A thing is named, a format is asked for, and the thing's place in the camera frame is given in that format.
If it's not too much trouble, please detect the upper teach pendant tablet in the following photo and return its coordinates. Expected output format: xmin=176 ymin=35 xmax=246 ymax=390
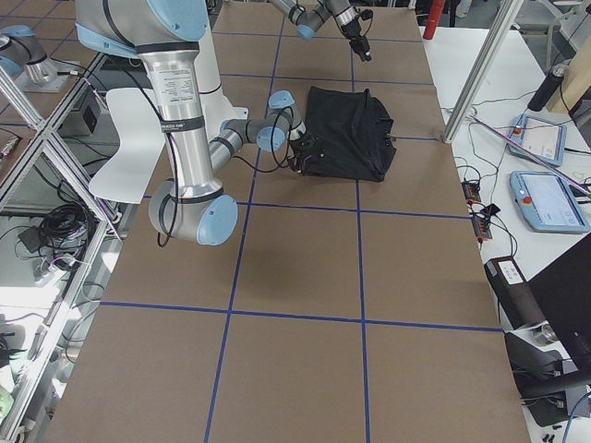
xmin=509 ymin=114 xmax=567 ymax=167

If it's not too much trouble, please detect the teach pendant tablet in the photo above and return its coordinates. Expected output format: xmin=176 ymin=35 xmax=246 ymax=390
xmin=509 ymin=114 xmax=567 ymax=167
xmin=510 ymin=171 xmax=590 ymax=233

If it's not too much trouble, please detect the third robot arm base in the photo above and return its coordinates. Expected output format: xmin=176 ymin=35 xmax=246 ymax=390
xmin=1 ymin=25 xmax=68 ymax=93

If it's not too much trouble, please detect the black water bottle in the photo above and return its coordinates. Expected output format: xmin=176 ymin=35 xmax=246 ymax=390
xmin=527 ymin=63 xmax=569 ymax=112

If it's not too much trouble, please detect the red cylinder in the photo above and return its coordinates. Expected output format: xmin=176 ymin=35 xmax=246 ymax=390
xmin=423 ymin=0 xmax=446 ymax=40

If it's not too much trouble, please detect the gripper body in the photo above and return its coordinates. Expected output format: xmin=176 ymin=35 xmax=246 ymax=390
xmin=289 ymin=131 xmax=314 ymax=155
xmin=341 ymin=18 xmax=362 ymax=42

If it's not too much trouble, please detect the white chair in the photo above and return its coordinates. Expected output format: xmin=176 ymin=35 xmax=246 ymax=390
xmin=89 ymin=88 xmax=164 ymax=204

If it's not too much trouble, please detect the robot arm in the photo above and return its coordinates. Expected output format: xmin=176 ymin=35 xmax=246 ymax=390
xmin=76 ymin=1 xmax=308 ymax=245
xmin=270 ymin=0 xmax=373 ymax=62

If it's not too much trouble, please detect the aluminium frame post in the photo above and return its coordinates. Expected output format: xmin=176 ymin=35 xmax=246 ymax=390
xmin=441 ymin=0 xmax=524 ymax=144

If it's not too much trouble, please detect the black box on desk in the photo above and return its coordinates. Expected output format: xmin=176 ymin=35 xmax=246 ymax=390
xmin=484 ymin=256 xmax=547 ymax=329

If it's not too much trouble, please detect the black graphic t-shirt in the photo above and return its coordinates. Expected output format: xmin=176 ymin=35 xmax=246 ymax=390
xmin=303 ymin=87 xmax=396 ymax=183

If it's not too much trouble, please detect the lower teach pendant tablet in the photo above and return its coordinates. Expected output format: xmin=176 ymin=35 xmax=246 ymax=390
xmin=510 ymin=171 xmax=590 ymax=233

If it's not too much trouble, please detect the reacher grabber tool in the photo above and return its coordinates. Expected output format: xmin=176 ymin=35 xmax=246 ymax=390
xmin=472 ymin=114 xmax=590 ymax=198

